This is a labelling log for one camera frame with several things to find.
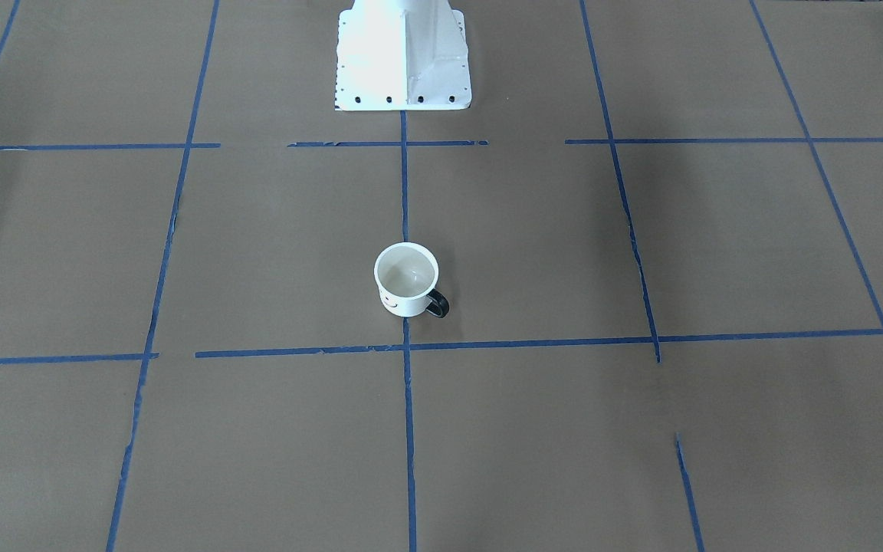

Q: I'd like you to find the white smiley face mug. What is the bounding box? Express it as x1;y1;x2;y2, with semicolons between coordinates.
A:
373;241;451;319

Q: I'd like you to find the white camera mast pedestal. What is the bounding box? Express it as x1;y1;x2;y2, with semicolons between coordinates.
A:
334;1;473;112

